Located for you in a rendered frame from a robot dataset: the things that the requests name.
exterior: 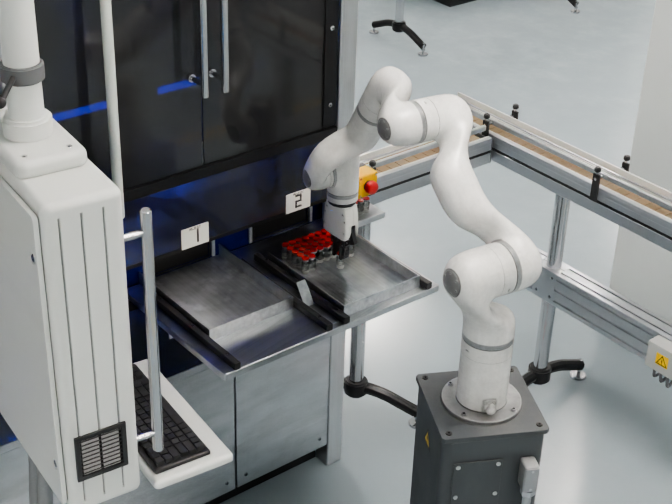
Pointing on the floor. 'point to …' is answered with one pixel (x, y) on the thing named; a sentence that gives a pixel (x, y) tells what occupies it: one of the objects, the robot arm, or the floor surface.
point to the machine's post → (346, 71)
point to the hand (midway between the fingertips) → (340, 249)
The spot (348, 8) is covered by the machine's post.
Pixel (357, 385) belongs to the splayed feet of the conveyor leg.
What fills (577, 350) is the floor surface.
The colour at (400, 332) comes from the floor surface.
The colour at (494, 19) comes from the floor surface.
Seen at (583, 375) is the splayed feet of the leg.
